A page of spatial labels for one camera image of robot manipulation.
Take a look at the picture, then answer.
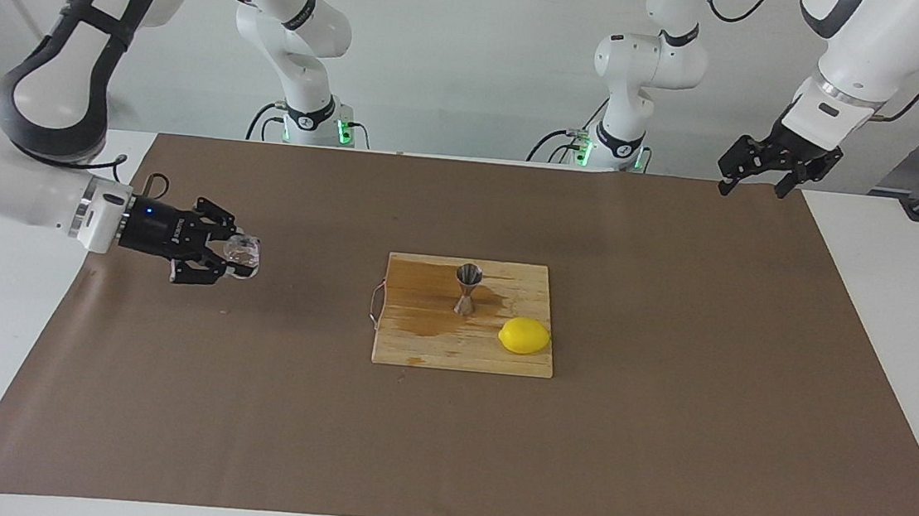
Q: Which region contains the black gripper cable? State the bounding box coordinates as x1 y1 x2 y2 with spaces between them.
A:
91 152 175 202
694 0 919 126

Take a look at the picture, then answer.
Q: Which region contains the wooden cutting board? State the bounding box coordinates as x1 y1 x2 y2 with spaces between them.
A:
365 251 563 380

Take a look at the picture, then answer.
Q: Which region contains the brown paper table mat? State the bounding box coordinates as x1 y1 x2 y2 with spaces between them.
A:
0 117 919 516

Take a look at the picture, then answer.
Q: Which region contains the yellow lemon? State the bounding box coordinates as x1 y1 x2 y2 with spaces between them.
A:
497 315 553 357

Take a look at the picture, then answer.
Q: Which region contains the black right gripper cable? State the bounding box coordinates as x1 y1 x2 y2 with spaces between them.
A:
91 152 175 202

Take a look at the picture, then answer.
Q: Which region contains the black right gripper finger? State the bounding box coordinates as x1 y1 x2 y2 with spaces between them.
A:
191 196 265 248
168 252 260 292

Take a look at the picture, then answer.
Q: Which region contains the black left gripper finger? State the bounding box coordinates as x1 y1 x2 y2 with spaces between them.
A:
773 156 834 205
715 131 780 201

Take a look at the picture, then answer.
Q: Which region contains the black base cable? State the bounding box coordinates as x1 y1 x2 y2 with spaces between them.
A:
245 101 284 143
526 125 584 167

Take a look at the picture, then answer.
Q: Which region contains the steel double jigger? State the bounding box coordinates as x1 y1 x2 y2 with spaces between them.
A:
453 262 485 318

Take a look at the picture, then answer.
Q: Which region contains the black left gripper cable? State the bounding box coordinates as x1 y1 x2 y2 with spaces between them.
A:
694 0 919 126

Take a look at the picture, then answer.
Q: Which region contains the small clear glass cup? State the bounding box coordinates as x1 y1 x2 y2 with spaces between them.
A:
220 232 264 282

